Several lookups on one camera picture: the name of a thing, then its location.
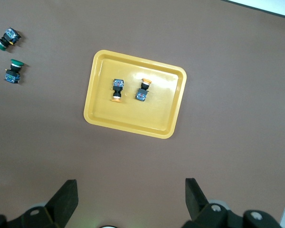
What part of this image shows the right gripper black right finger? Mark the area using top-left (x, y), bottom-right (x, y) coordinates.
top-left (184, 177), bottom-right (280, 228)

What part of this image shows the green push button switch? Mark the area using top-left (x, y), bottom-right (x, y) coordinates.
top-left (0, 27), bottom-right (22, 51)
top-left (4, 58), bottom-right (25, 84)

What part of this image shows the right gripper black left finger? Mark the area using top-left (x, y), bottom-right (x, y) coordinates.
top-left (0, 179), bottom-right (79, 228)

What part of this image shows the yellow plastic tray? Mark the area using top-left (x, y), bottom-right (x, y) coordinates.
top-left (83, 49), bottom-right (188, 140)

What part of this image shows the yellow push button switch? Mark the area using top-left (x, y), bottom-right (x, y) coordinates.
top-left (134, 78), bottom-right (152, 102)
top-left (110, 78), bottom-right (125, 103)

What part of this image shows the brown table cover mat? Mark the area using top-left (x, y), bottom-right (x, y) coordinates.
top-left (0, 0), bottom-right (285, 228)

